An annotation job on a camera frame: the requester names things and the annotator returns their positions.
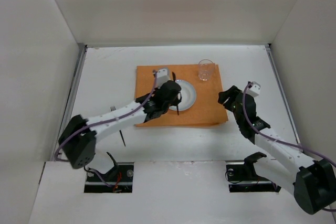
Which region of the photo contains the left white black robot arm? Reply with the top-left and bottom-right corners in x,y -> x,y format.
54,80 -> 181,169

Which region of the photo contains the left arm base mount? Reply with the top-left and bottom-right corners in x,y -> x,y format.
83,152 -> 134,194

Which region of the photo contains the black plastic knife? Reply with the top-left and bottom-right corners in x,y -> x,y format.
172,72 -> 182,115

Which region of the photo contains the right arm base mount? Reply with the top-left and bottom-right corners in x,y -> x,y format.
225,152 -> 281,193

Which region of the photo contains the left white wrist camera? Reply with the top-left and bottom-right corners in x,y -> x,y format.
155,68 -> 171,88

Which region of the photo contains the clear plastic cup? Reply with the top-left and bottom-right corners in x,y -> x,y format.
198,59 -> 215,81

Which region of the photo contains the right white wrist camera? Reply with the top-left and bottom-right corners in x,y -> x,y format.
246,82 -> 261,98

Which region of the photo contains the black plastic fork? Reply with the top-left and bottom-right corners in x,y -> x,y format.
110,106 -> 126,147

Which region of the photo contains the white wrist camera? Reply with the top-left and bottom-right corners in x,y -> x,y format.
155,68 -> 171,88
246,82 -> 261,98

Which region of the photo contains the orange cloth napkin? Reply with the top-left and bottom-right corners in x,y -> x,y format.
135,64 -> 228,127

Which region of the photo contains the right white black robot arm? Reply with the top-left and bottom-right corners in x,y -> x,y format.
218,82 -> 335,215

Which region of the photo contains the clear plastic plate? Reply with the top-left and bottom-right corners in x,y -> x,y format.
176,80 -> 197,112

